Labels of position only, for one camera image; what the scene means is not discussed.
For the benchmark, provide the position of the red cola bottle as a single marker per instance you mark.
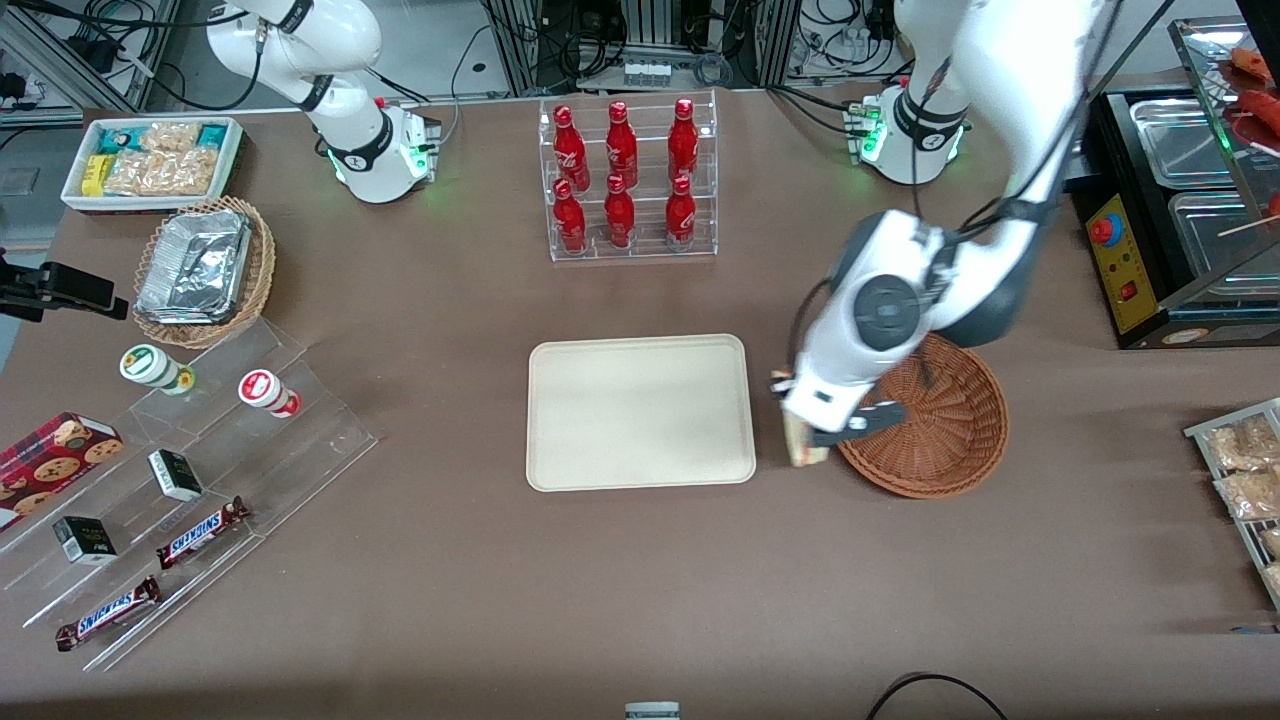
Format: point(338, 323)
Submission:
point(680, 215)
point(570, 222)
point(621, 145)
point(570, 150)
point(619, 215)
point(683, 140)

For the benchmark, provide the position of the clear acrylic stepped display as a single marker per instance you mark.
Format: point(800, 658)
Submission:
point(290, 460)

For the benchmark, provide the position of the white snack bin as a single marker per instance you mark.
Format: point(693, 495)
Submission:
point(75, 195)

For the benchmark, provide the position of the clear fried snack bag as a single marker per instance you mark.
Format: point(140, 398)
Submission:
point(1250, 495)
point(1240, 445)

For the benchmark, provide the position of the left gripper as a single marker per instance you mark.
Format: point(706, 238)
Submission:
point(778, 390)

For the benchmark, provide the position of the green capped white bottle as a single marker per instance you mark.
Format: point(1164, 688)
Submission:
point(150, 366)

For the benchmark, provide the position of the Snickers chocolate bar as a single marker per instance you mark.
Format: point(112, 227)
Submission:
point(200, 533)
point(108, 612)

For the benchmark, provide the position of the yellow snack pack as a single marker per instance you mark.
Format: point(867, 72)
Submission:
point(95, 175)

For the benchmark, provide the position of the red capped white bottle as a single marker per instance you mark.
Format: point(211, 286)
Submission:
point(266, 391)

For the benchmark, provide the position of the black food warmer appliance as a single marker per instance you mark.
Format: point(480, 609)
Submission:
point(1125, 260)

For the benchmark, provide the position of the light wicker basket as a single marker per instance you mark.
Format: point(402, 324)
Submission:
point(262, 270)

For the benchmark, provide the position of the red sausage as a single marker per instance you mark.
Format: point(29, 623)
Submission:
point(1262, 110)
point(1255, 65)

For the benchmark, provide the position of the small black box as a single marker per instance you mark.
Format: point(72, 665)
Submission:
point(85, 540)
point(175, 475)

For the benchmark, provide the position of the clear cracker bag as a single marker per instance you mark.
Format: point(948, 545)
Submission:
point(165, 172)

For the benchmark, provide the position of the teal snack pack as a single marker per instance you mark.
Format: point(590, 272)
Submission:
point(117, 140)

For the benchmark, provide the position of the white power strip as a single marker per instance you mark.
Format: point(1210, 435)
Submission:
point(646, 73)

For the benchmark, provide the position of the aluminium foil container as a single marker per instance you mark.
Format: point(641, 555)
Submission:
point(195, 265)

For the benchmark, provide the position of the brown wicker basket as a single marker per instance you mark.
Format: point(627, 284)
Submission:
point(950, 430)

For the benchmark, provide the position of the steel warmer pan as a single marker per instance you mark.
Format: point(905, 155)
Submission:
point(1180, 145)
point(1215, 245)

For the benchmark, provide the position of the red cookie box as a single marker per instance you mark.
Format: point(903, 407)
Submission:
point(50, 465)

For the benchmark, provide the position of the cream plastic tray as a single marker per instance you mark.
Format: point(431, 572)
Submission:
point(640, 415)

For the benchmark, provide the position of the small grey device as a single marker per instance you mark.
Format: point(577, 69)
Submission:
point(652, 711)

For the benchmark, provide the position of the triangular sandwich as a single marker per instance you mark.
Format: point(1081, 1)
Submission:
point(800, 445)

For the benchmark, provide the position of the clear acrylic bottle rack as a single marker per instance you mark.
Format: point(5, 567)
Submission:
point(650, 245)

